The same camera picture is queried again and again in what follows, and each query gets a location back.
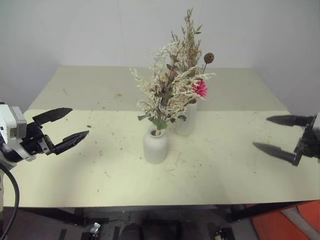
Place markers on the small silver metal fitting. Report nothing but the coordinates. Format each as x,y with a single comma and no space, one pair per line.
95,228

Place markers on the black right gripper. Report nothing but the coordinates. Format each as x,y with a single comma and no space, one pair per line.
308,142

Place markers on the white and green dried bouquet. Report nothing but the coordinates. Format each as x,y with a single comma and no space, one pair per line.
156,100

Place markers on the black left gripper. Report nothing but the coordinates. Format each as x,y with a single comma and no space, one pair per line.
33,141

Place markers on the tall bouquet with pink flower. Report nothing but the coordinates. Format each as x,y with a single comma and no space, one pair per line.
191,47

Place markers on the dark rounded shape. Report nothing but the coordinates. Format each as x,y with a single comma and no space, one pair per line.
130,232

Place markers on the short round white vase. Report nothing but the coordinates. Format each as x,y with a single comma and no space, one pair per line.
155,148

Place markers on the orange box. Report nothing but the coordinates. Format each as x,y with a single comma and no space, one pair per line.
275,225

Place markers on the tall slim white vase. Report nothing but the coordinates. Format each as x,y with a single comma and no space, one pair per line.
187,122

